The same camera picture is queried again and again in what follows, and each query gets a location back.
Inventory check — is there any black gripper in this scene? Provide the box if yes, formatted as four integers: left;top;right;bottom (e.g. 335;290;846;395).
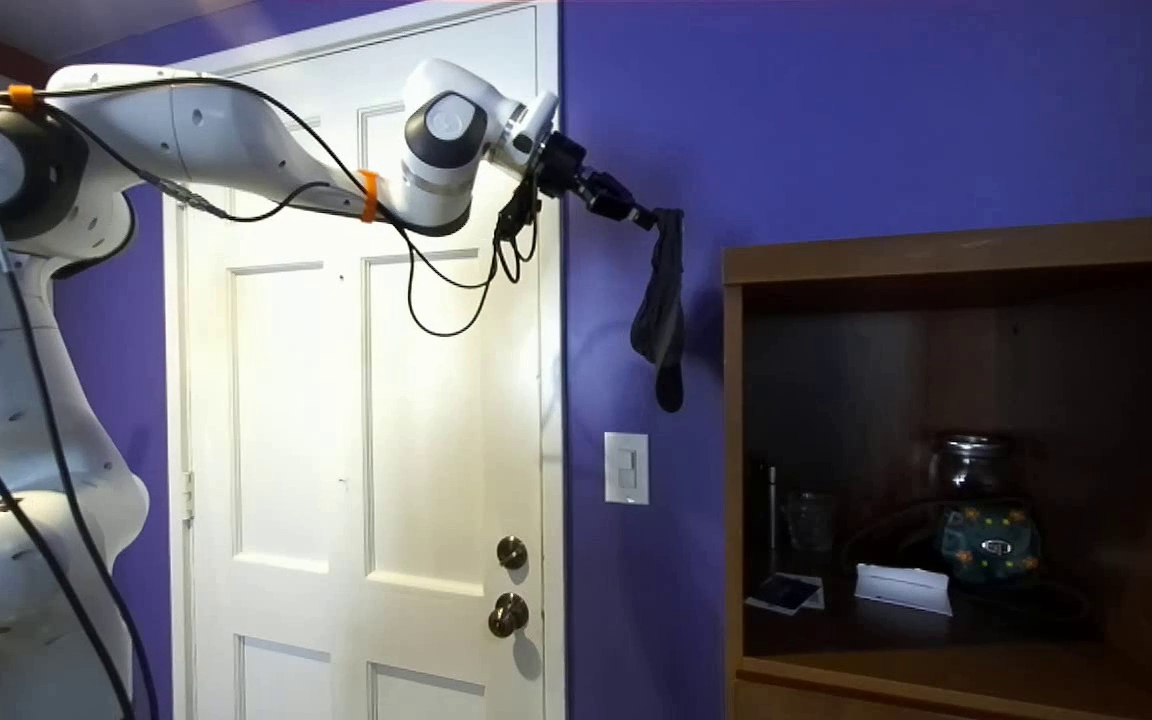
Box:
527;127;668;233

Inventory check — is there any thin upright dark stick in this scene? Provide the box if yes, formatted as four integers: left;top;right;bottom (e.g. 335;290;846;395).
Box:
764;459;784;576

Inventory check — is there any clear drinking glass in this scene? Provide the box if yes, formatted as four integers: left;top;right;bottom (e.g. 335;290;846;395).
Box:
778;489;840;555

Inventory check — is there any round dark deadbolt lock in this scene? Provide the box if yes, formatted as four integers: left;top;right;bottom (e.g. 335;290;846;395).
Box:
491;533;531;576

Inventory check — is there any white panel door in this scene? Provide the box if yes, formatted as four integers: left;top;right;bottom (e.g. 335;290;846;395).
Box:
159;0;568;720

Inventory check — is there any small dark flat box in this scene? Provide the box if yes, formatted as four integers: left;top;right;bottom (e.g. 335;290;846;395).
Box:
742;568;828;619

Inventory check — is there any round dark door knob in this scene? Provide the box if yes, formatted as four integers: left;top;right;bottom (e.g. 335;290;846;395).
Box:
482;586;537;641

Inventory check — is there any glass jar with colourful contents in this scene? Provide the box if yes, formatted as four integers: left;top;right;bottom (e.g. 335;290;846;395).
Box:
926;428;1047;593

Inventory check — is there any white wall light switch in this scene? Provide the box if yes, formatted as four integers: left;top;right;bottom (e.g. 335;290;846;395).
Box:
599;428;650;513

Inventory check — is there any orange wrist-link cable clip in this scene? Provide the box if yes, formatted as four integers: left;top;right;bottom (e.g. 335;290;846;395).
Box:
355;168;389;225

